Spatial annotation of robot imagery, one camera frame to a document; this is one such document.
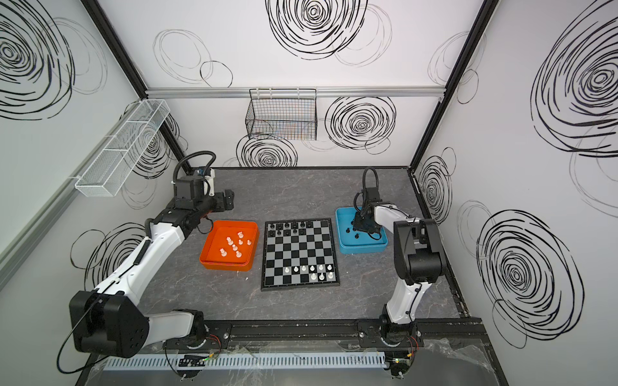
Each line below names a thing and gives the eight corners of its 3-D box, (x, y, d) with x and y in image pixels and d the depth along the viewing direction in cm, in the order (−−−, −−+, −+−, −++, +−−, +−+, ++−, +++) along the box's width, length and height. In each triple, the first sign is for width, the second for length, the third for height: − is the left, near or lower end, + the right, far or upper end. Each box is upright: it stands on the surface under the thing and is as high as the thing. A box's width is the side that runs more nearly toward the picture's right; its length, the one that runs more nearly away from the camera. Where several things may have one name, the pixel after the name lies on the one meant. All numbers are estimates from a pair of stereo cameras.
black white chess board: (257, 290, 85) (255, 288, 83) (267, 222, 103) (266, 219, 101) (338, 290, 85) (339, 288, 83) (334, 222, 103) (334, 219, 101)
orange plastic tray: (200, 271, 89) (196, 266, 86) (214, 226, 102) (211, 220, 99) (255, 271, 89) (253, 266, 86) (262, 226, 102) (260, 220, 99)
